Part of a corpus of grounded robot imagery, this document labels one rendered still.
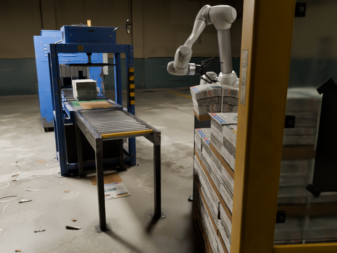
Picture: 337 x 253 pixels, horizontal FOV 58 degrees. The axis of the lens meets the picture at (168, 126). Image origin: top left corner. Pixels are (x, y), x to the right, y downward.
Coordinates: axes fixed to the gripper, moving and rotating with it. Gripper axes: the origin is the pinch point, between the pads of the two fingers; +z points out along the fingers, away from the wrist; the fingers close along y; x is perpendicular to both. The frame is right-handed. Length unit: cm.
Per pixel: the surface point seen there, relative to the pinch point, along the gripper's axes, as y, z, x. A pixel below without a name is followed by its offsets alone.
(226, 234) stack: 81, -9, 94
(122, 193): 137, -74, -59
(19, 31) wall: -32, -465, -801
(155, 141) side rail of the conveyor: 63, -46, -10
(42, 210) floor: 143, -147, -29
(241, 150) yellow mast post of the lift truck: 10, -33, 166
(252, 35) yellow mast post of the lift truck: -18, -35, 168
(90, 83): 41, -135, -200
